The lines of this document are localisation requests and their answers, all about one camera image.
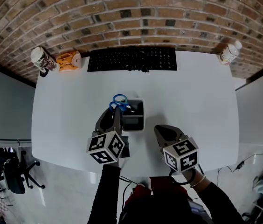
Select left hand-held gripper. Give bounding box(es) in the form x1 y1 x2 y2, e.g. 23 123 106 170
86 106 130 165

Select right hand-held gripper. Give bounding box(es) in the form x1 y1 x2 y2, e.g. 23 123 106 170
154 125 199 174

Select white desk organizer box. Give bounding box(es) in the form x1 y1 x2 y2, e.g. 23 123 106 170
122 98 145 132

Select blue-handled scissors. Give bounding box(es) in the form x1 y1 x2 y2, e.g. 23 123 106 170
109 94 136 113

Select person's left forearm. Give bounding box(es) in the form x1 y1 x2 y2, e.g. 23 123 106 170
90 164 122 224

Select person's right forearm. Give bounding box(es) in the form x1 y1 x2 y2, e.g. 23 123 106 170
182 168 245 224

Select person's red-trousered legs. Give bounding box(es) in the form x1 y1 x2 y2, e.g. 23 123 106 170
124 176 190 207

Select black keyboard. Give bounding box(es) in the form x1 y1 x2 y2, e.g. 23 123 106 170
87 46 178 73

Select small white rounded gadget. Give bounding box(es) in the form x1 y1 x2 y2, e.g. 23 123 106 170
72 51 83 70

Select orange packet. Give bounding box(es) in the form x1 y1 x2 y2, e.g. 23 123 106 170
55 51 76 73

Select grey waist-worn device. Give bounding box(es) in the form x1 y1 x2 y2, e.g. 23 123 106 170
188 199 207 217

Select brown patterned cup white lid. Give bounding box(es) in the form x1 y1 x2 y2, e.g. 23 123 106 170
30 46 57 72

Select white side cabinet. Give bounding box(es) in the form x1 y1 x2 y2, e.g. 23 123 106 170
235 65 263 148

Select white bottle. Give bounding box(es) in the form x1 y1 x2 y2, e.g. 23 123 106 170
219 40 243 65

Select black office chair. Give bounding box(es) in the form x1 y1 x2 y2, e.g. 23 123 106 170
0 148 46 195

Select black wrist strap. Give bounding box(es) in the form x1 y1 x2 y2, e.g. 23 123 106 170
168 167 196 186

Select gold bangle bracelet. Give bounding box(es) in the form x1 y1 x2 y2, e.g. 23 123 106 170
189 175 207 188

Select black keyboard cable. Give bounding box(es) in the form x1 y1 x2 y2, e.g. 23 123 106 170
119 63 150 74

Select black cable under desk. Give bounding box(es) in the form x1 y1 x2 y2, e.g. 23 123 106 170
119 175 147 210

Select black floor cable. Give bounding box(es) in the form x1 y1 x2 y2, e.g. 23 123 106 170
216 147 263 187

